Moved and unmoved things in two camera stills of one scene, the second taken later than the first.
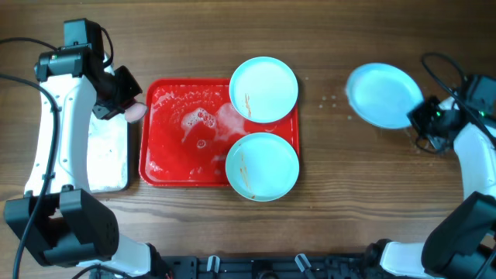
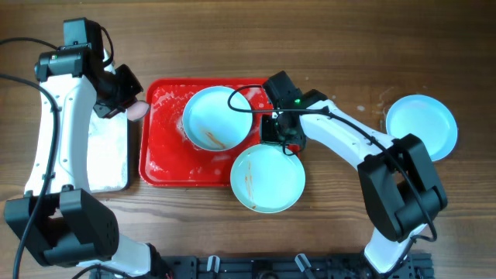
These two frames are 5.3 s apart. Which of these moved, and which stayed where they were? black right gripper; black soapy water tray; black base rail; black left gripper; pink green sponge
Moved: black right gripper
Stayed: black base rail; pink green sponge; black left gripper; black soapy water tray
